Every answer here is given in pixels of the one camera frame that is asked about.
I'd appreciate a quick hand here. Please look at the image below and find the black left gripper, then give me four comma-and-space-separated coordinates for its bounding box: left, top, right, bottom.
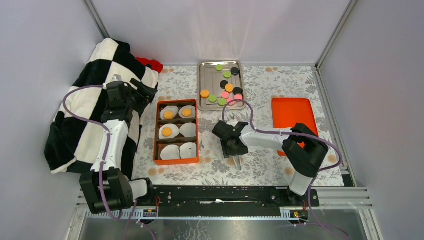
124, 78, 158, 114

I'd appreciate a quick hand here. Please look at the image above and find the yellow cookie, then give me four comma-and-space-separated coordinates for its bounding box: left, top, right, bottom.
181, 108, 193, 118
163, 110, 174, 120
200, 89, 210, 99
161, 127, 173, 137
224, 83, 234, 93

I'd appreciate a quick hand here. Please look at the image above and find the stainless steel tray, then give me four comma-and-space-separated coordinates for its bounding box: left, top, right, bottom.
197, 60, 247, 111

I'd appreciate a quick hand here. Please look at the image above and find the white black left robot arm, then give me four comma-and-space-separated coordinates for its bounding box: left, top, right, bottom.
80, 80, 157, 220

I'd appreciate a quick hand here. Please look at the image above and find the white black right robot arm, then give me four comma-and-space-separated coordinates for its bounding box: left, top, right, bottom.
212, 120, 331, 206

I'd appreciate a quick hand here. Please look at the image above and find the white paper cookie liner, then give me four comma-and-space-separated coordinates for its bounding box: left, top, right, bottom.
178, 105, 197, 119
158, 123, 180, 140
179, 122, 197, 138
160, 144, 181, 160
160, 105, 179, 120
179, 142, 198, 159

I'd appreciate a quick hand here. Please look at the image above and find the red cloth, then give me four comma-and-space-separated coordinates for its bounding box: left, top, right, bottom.
136, 57, 164, 74

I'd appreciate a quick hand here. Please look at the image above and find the green cookie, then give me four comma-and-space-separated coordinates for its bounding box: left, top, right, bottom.
218, 98, 228, 107
208, 94, 218, 104
215, 64, 223, 72
223, 71, 232, 79

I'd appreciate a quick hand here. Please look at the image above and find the pink cookie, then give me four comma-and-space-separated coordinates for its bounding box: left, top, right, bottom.
234, 94, 244, 103
226, 97, 236, 106
220, 91, 230, 99

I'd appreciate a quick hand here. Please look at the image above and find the orange cookie box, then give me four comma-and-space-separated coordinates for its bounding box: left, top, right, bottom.
153, 99, 200, 166

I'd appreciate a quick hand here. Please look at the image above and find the black white checkered blanket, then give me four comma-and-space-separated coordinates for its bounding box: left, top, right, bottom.
44, 38, 159, 174

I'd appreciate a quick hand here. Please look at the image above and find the orange box lid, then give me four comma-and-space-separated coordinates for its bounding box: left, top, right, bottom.
271, 97, 319, 136

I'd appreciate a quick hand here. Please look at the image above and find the black cookie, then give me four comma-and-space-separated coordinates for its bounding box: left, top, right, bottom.
232, 87, 243, 96
219, 80, 229, 89
230, 67, 240, 76

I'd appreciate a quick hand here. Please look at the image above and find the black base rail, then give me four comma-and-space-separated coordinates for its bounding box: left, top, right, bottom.
137, 185, 320, 218

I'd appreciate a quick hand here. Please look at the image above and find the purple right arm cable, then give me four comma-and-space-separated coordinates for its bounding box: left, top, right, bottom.
221, 99, 344, 239

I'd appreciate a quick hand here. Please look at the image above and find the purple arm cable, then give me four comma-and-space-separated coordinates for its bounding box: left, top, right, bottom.
62, 84, 157, 240
221, 99, 344, 239

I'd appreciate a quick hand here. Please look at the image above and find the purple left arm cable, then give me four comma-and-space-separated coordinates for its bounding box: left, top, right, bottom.
62, 84, 157, 240

